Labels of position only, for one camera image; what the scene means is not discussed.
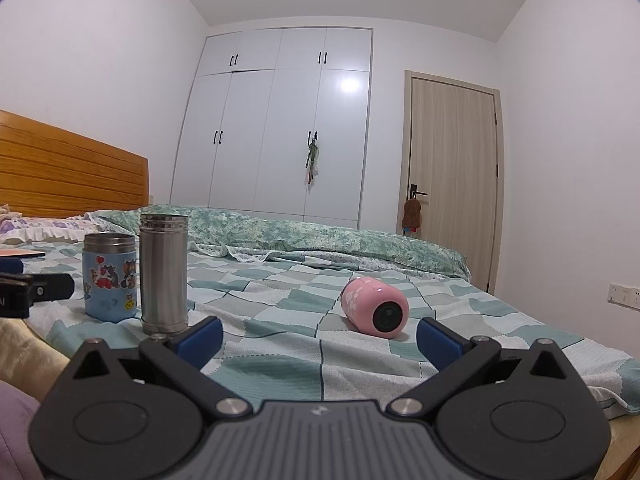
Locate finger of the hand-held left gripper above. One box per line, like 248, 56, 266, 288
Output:
29, 274, 76, 305

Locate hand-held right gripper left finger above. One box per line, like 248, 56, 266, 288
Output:
67, 316, 254, 417

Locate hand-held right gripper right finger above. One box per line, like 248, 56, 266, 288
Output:
389, 316, 572, 417

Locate pink cup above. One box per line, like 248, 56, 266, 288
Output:
340, 276, 410, 338

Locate blue cartoon print cup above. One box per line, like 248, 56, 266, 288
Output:
82, 233, 139, 324

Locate stainless steel cup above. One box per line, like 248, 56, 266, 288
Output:
138, 214, 190, 337

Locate yellow blanket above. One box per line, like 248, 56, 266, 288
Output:
0, 317, 72, 389

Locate purple floral pillow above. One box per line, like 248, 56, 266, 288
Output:
0, 214, 108, 247

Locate checked bed sheet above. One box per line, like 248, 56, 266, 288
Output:
0, 240, 640, 417

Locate wooden headboard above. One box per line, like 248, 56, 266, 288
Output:
0, 109, 150, 221

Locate purple cloth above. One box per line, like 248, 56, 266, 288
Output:
0, 379, 47, 480

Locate green floral duvet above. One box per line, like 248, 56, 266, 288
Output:
96, 204, 472, 279

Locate light wooden door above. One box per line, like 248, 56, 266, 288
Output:
397, 69, 503, 297

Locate keys hanging on wardrobe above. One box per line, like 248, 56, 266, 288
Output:
303, 131, 321, 186

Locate white wardrobe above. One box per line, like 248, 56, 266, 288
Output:
170, 27, 374, 231

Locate brown bag on door handle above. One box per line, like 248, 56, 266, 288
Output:
401, 197, 422, 237

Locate white wall socket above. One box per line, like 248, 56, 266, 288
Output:
607, 282, 640, 309

